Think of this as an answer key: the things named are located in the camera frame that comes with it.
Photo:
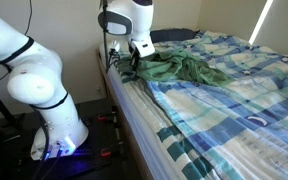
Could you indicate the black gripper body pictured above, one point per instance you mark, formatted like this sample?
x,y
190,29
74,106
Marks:
x,y
134,53

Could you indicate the green cloth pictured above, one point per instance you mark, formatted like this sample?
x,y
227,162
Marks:
x,y
170,68

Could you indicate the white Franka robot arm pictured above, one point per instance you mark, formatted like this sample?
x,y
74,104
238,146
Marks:
x,y
34,86

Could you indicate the dark blue pillow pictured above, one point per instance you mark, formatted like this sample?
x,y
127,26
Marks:
x,y
174,35

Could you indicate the white mattress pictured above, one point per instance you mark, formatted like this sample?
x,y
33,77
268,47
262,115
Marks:
x,y
134,110

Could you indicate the red black clamp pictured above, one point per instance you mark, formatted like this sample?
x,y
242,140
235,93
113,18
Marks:
x,y
107,151
104,117

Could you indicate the blue plaid duvet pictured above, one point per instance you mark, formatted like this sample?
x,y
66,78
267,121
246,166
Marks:
x,y
234,116

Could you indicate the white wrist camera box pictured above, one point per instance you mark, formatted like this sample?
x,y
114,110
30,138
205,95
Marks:
x,y
114,46

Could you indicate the wooden bed frame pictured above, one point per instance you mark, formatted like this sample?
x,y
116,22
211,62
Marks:
x,y
117,113

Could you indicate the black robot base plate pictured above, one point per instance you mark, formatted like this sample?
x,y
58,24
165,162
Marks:
x,y
84,160

